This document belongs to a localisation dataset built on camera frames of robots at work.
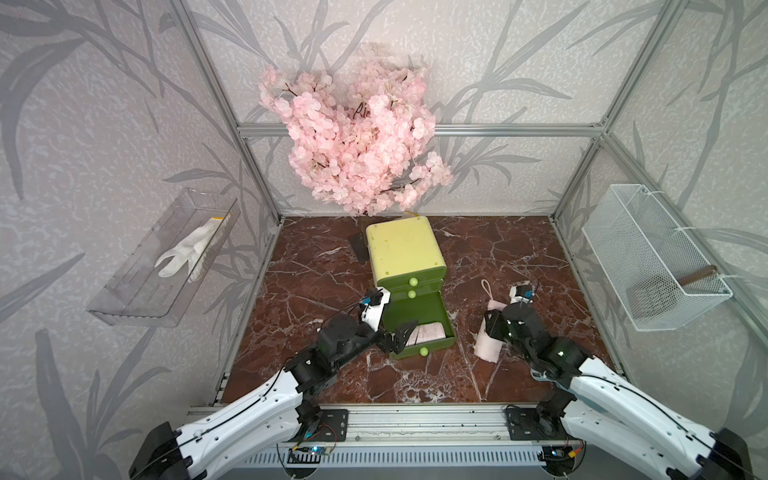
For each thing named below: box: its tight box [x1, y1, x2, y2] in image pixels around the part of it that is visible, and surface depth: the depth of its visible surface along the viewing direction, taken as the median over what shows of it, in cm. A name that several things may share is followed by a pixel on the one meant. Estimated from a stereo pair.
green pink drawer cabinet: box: [366, 216, 456, 360], surface depth 86 cm
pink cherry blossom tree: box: [258, 59, 453, 215], surface depth 71 cm
